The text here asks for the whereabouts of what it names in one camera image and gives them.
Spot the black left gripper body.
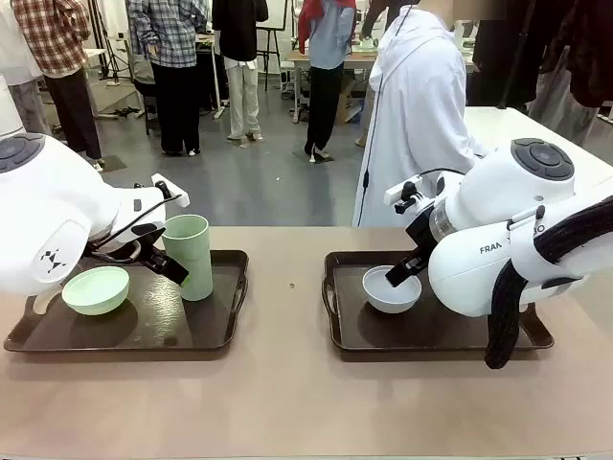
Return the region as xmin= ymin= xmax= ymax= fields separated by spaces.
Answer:
xmin=128 ymin=221 xmax=169 ymax=270

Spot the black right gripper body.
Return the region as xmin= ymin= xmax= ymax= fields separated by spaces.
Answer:
xmin=405 ymin=209 xmax=440 ymax=263

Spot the tall pale green cup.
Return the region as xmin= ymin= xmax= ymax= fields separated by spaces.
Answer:
xmin=161 ymin=214 xmax=215 ymax=303

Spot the white bowl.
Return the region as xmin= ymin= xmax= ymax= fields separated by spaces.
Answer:
xmin=361 ymin=264 xmax=423 ymax=315

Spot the dark brown serving tray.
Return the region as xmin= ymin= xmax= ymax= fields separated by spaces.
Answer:
xmin=3 ymin=248 xmax=251 ymax=354
xmin=322 ymin=249 xmax=556 ymax=352

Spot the pale green bowl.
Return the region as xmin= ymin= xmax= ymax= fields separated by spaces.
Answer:
xmin=61 ymin=266 xmax=131 ymax=317

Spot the person in white hooded coat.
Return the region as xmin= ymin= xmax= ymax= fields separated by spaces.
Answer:
xmin=352 ymin=3 xmax=490 ymax=228

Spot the white background table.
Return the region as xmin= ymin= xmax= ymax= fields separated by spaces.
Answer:
xmin=463 ymin=105 xmax=613 ymax=193

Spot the cardboard box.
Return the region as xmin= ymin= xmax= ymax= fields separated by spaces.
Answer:
xmin=334 ymin=88 xmax=362 ymax=127

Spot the standing desk with white leg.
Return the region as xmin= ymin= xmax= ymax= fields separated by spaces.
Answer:
xmin=194 ymin=33 xmax=232 ymax=120

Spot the background desk with white legs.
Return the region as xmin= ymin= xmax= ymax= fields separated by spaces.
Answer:
xmin=285 ymin=46 xmax=384 ymax=124

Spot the person in blue plaid shirt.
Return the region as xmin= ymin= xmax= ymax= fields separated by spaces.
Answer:
xmin=125 ymin=0 xmax=203 ymax=157

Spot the person in black coat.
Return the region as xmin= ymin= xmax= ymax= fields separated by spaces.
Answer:
xmin=466 ymin=0 xmax=576 ymax=109

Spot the person in red jacket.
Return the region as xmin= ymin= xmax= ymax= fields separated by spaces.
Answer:
xmin=296 ymin=0 xmax=359 ymax=165

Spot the person in red plaid shirt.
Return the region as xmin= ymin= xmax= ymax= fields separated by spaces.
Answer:
xmin=9 ymin=0 xmax=105 ymax=173

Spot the person in white clothes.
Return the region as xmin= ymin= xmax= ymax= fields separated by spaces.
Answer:
xmin=0 ymin=0 xmax=50 ymax=136

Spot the person in black top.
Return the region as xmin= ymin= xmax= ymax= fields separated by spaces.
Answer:
xmin=211 ymin=0 xmax=270 ymax=142

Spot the black easel stand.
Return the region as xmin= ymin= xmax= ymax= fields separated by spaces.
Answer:
xmin=255 ymin=25 xmax=285 ymax=93

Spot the person in dark red plaid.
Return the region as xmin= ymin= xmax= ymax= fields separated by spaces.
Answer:
xmin=526 ymin=0 xmax=613 ymax=148

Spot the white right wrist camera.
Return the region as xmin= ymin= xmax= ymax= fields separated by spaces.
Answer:
xmin=385 ymin=175 xmax=423 ymax=215

